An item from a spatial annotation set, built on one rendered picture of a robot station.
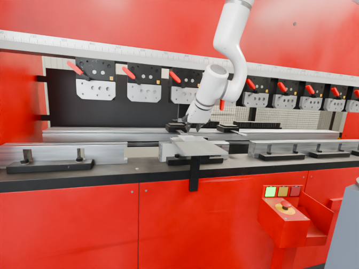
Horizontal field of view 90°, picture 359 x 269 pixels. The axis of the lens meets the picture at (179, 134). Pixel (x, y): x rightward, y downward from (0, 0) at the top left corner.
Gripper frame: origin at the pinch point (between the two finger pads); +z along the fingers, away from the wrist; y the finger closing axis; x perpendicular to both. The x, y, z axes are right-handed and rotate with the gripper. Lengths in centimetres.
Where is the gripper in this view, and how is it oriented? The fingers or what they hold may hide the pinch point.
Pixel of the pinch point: (193, 127)
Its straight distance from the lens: 86.9
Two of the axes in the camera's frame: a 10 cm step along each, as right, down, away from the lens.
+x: 1.7, 7.9, -5.9
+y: -9.6, 0.0, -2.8
